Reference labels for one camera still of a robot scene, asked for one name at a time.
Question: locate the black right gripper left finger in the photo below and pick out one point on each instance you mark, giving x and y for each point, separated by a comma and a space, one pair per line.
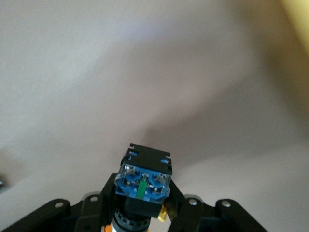
91, 212

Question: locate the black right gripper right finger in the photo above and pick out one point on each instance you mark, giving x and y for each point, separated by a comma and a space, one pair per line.
193, 215

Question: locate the black blue pushbutton switch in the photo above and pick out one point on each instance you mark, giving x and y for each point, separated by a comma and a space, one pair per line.
143, 178

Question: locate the yellow plastic tray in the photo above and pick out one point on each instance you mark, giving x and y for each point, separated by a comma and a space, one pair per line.
298, 21

